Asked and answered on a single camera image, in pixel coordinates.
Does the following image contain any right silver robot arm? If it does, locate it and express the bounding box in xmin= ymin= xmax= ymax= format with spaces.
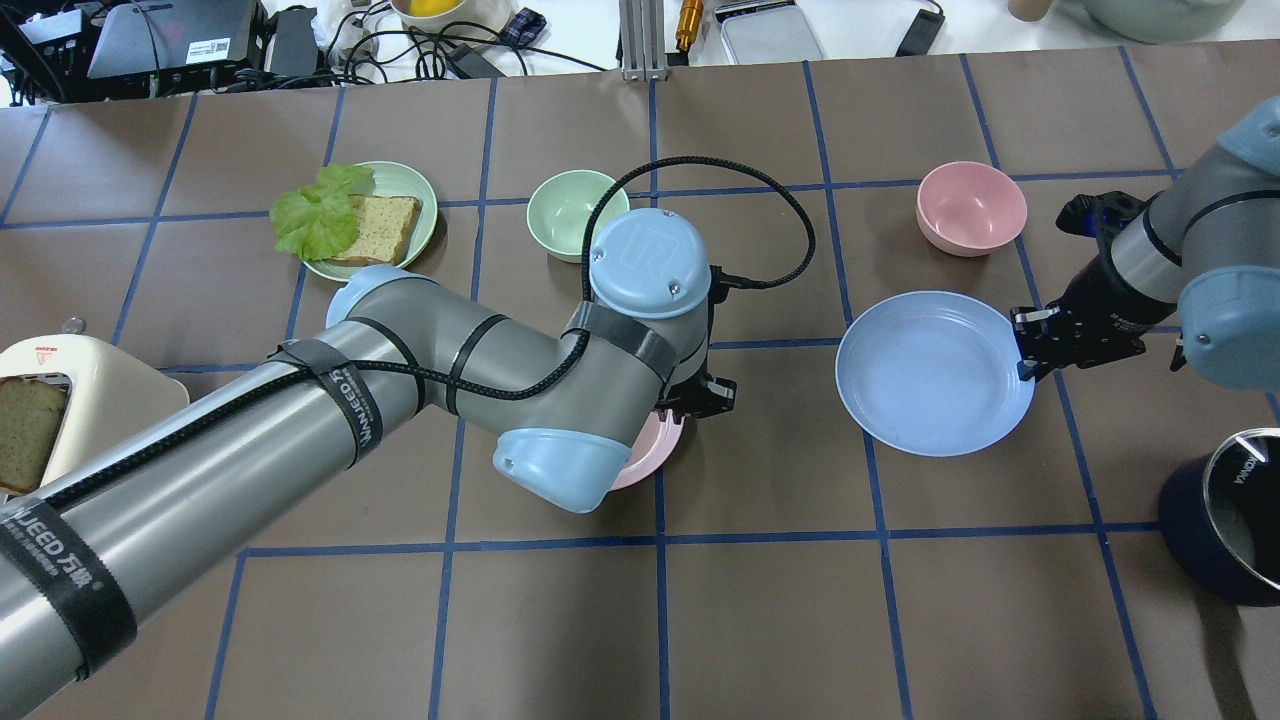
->
xmin=1010 ymin=97 xmax=1279 ymax=392

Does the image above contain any white toaster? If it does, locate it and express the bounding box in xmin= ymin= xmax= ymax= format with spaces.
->
xmin=1 ymin=333 xmax=189 ymax=489

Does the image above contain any green bowl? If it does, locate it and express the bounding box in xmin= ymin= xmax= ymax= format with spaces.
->
xmin=526 ymin=169 xmax=614 ymax=264

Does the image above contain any black laptop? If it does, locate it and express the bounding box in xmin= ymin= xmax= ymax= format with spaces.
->
xmin=3 ymin=1 xmax=269 ymax=104

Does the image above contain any digital kitchen scale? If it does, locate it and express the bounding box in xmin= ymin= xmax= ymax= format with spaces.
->
xmin=713 ymin=1 xmax=826 ymax=65

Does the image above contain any cream bowl with toys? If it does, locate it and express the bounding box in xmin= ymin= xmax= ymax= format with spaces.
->
xmin=390 ymin=1 xmax=515 ymax=33

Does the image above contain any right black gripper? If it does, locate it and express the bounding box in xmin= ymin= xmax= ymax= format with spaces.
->
xmin=1010 ymin=192 xmax=1147 ymax=383

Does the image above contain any bread slice on plate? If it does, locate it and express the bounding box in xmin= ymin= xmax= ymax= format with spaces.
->
xmin=326 ymin=193 xmax=421 ymax=266

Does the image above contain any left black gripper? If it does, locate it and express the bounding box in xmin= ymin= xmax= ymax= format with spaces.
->
xmin=655 ymin=290 xmax=737 ymax=419

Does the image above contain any pink bowl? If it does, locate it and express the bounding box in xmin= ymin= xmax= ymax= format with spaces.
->
xmin=915 ymin=161 xmax=1029 ymax=258

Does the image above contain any aluminium frame post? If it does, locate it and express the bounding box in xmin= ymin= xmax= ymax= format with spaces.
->
xmin=618 ymin=0 xmax=668 ymax=82

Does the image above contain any blue plate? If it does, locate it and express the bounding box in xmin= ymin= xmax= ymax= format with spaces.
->
xmin=835 ymin=290 xmax=1036 ymax=457

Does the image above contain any grey green pot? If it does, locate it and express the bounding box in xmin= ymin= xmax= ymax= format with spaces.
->
xmin=1082 ymin=1 xmax=1244 ymax=44

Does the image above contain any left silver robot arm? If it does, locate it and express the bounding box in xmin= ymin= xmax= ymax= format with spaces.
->
xmin=1 ymin=208 xmax=722 ymax=719

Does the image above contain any green lettuce leaf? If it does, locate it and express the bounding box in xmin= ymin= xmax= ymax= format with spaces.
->
xmin=268 ymin=163 xmax=374 ymax=261

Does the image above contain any black power adapter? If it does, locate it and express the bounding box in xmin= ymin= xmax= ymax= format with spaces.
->
xmin=895 ymin=9 xmax=945 ymax=56

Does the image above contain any pink plate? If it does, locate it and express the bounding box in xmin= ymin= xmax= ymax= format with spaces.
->
xmin=611 ymin=410 xmax=684 ymax=492

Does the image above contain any green plate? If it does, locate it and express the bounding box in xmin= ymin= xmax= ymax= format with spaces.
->
xmin=302 ymin=161 xmax=443 ymax=282

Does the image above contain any blue saucepan with lid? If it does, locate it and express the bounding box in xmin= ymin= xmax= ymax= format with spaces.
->
xmin=1158 ymin=427 xmax=1279 ymax=607

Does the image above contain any bread slice in toaster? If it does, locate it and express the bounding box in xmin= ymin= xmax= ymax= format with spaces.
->
xmin=1 ymin=377 xmax=69 ymax=495

